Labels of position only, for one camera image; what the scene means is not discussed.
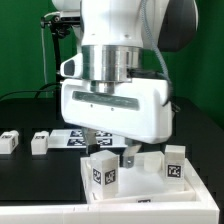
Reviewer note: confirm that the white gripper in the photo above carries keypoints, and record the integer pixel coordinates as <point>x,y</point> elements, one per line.
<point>139,109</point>

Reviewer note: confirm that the white square table top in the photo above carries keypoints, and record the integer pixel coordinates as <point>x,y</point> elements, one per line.
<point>144,182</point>

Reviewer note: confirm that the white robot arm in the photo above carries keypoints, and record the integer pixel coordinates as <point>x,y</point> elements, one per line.
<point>118,81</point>

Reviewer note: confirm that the white L-shaped obstacle fence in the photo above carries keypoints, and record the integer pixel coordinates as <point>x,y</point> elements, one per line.
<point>156,209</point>

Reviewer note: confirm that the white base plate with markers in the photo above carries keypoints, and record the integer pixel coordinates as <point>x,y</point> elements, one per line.
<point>72,138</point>

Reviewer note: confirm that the black camera stand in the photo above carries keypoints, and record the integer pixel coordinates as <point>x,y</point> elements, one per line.
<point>59,30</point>

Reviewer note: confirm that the silver camera on stand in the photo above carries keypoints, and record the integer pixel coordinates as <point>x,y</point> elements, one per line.
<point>72,16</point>

